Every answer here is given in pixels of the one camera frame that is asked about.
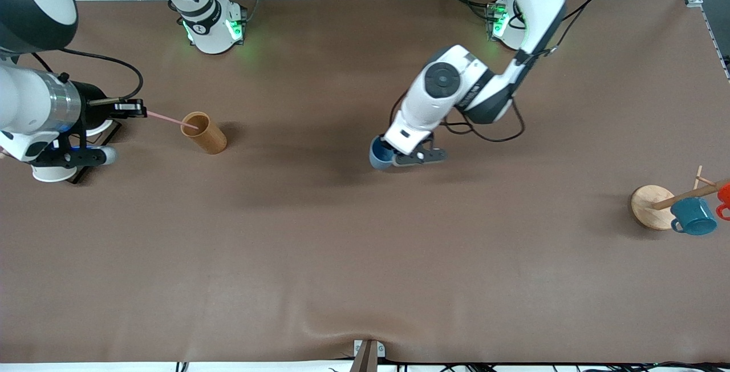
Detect metal table bracket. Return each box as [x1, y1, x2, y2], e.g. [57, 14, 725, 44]
[349, 339, 386, 372]

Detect black wire cup rack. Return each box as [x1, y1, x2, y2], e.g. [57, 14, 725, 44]
[67, 120, 122, 185]

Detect pink straw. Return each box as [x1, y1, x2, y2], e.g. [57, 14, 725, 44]
[147, 111, 200, 130]

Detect red mug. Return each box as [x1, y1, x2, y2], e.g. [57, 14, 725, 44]
[715, 183, 730, 221]

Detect white upturned paper cup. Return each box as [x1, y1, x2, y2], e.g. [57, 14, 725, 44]
[31, 163, 78, 183]

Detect brown wooden cylinder holder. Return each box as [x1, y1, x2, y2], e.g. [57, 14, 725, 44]
[181, 111, 228, 155]

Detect blue cup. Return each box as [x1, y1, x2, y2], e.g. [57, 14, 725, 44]
[368, 135, 401, 171]

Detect wooden mug tree stand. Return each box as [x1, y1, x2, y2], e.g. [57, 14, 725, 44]
[630, 165, 730, 231]

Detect brown table mat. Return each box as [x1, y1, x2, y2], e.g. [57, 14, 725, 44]
[0, 0, 730, 365]

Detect teal mug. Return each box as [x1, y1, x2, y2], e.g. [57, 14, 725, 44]
[670, 196, 719, 237]

